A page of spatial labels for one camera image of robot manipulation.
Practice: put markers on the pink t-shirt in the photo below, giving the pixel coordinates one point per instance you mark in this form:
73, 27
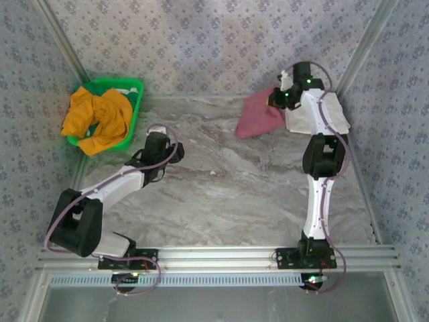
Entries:
258, 114

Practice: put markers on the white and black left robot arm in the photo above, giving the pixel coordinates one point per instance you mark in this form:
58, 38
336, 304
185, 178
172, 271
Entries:
114, 184

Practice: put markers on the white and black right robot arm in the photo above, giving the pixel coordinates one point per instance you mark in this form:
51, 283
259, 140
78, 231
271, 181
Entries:
318, 208

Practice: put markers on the white folded t-shirt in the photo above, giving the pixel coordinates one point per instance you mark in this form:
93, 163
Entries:
335, 114

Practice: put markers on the yellow t-shirt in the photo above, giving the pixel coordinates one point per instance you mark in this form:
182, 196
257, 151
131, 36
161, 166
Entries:
100, 114

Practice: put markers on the green plastic basket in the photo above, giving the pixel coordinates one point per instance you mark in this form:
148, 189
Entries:
135, 85

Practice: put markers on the black controller board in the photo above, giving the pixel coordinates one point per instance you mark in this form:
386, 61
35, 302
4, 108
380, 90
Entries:
125, 279
313, 281

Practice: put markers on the aluminium frame post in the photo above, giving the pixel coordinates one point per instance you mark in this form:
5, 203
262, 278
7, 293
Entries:
368, 43
64, 43

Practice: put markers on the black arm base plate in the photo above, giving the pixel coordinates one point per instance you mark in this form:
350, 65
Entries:
285, 258
151, 256

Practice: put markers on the aluminium mounting rail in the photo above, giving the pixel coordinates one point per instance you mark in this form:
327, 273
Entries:
218, 258

